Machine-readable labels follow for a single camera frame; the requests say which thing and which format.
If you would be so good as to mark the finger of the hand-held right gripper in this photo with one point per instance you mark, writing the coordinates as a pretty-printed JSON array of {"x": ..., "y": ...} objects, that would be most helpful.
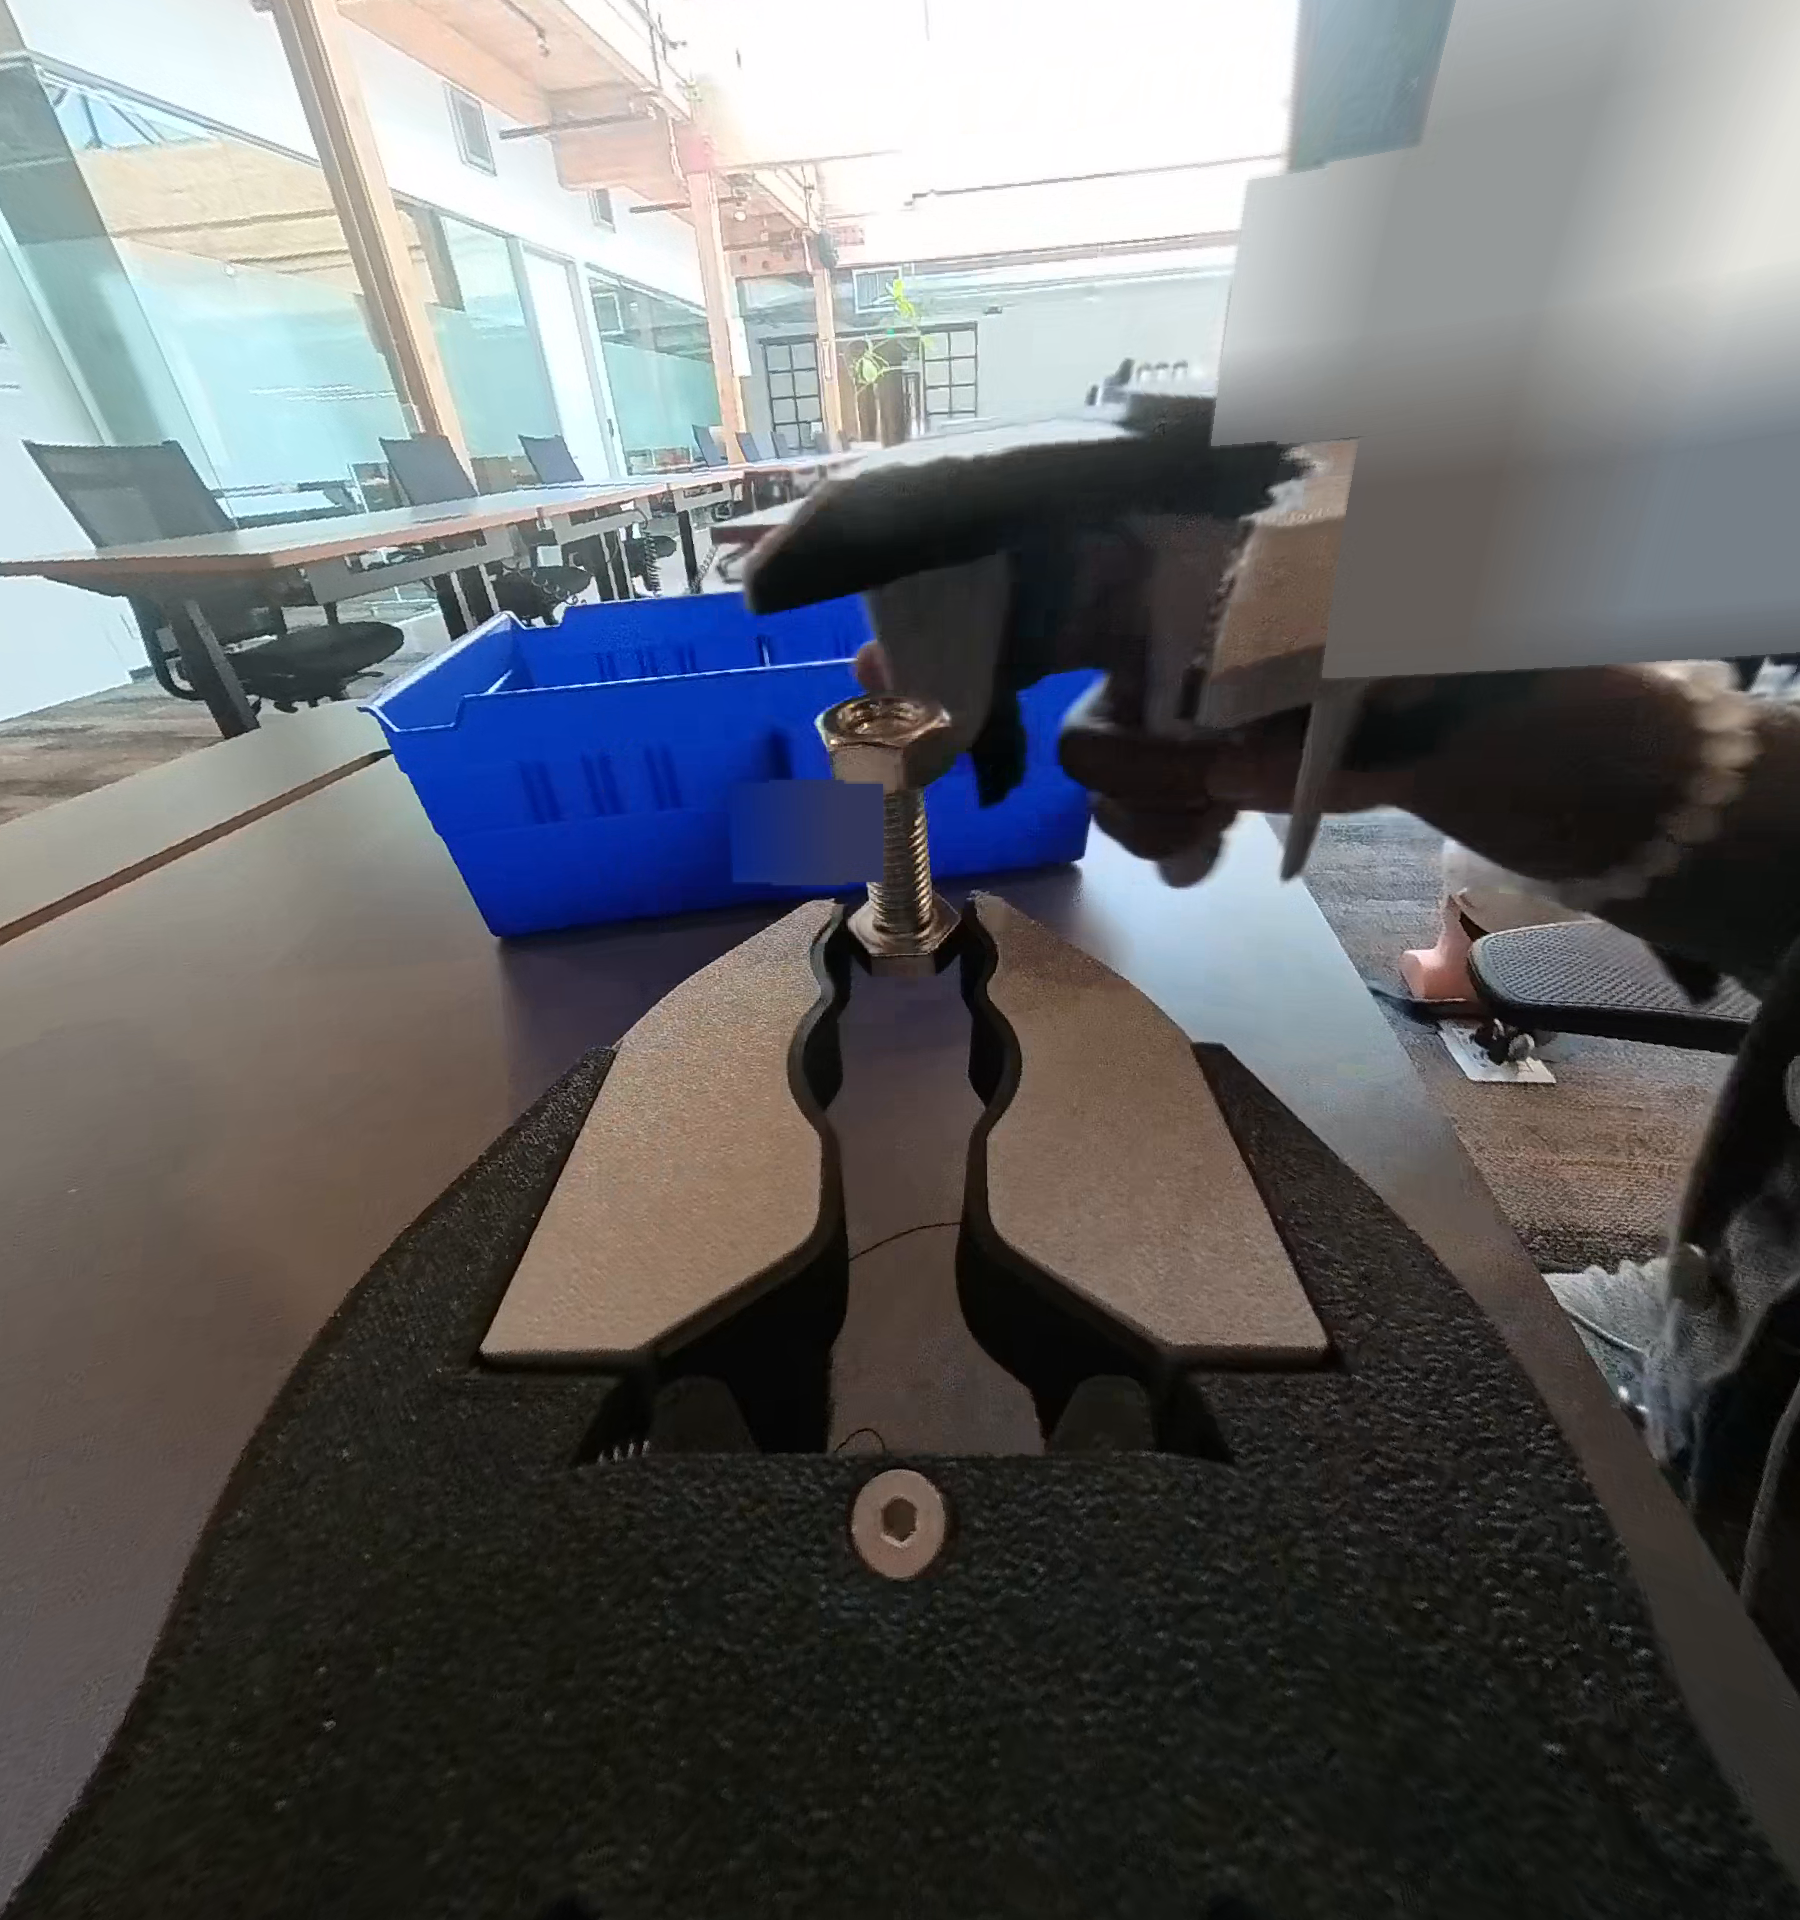
[
  {"x": 938, "y": 629},
  {"x": 1170, "y": 615}
]

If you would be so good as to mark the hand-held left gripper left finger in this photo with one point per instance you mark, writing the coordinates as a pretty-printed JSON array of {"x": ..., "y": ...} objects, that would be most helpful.
[{"x": 676, "y": 1170}]

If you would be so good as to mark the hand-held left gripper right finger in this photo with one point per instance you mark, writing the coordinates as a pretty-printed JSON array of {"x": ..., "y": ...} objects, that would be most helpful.
[{"x": 1140, "y": 1170}]

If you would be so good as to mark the silver hex bolt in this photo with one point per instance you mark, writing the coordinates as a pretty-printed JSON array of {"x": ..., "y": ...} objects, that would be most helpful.
[{"x": 887, "y": 742}]

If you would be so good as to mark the silver hex nut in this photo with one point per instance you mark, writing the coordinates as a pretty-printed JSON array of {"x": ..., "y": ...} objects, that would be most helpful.
[{"x": 902, "y": 947}]

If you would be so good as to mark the person's right hand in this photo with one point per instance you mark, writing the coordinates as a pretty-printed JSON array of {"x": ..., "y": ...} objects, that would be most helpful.
[{"x": 1470, "y": 780}]

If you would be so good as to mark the green potted plant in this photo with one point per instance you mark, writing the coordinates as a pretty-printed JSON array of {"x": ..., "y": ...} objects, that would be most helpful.
[{"x": 889, "y": 360}]

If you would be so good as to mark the black framed glass door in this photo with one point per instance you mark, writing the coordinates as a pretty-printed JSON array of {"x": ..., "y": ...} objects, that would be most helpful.
[{"x": 795, "y": 383}]

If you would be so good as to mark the wooden office table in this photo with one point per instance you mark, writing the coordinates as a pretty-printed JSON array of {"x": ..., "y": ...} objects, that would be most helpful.
[
  {"x": 315, "y": 542},
  {"x": 644, "y": 487}
]

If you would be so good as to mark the blue plastic bin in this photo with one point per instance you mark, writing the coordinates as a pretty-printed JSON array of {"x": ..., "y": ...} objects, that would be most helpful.
[{"x": 584, "y": 854}]

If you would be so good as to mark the pink object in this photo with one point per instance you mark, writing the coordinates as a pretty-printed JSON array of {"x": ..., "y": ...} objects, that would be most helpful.
[{"x": 1447, "y": 961}]

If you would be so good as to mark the white floor label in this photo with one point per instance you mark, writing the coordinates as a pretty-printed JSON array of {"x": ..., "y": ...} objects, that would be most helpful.
[{"x": 1502, "y": 1057}]

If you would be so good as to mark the black office chair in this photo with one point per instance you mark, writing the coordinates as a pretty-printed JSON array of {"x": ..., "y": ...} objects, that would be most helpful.
[
  {"x": 135, "y": 494},
  {"x": 552, "y": 458},
  {"x": 1591, "y": 974},
  {"x": 429, "y": 467}
]

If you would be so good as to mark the person's denim jacket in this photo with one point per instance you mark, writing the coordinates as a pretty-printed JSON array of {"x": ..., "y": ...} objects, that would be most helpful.
[{"x": 1787, "y": 1273}]

